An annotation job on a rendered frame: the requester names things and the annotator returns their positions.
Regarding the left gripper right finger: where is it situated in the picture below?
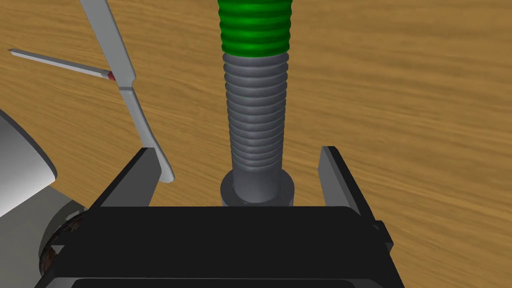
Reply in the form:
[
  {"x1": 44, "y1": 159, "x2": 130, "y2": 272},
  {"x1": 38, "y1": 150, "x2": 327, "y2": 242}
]
[{"x1": 317, "y1": 145, "x2": 377, "y2": 222}]

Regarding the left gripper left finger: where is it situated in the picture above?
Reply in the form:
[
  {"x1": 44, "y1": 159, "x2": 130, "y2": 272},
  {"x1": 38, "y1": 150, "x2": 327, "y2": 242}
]
[{"x1": 89, "y1": 146, "x2": 163, "y2": 208}]

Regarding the green and grey ribbed cylinder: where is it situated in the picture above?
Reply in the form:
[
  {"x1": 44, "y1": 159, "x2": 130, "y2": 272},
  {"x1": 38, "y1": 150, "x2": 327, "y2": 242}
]
[{"x1": 217, "y1": 0, "x2": 296, "y2": 208}]

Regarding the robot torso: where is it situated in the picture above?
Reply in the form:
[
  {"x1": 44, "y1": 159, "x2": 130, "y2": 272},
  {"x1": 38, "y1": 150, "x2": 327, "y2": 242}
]
[{"x1": 0, "y1": 108, "x2": 88, "y2": 288}]

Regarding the grey table knife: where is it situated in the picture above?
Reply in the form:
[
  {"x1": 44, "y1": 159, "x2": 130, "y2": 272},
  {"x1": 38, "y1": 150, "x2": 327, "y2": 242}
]
[{"x1": 79, "y1": 0, "x2": 176, "y2": 185}]

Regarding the thin grey red-banded stick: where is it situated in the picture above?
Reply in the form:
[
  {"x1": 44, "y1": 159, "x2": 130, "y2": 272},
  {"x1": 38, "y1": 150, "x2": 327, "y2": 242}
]
[{"x1": 7, "y1": 48, "x2": 117, "y2": 82}]

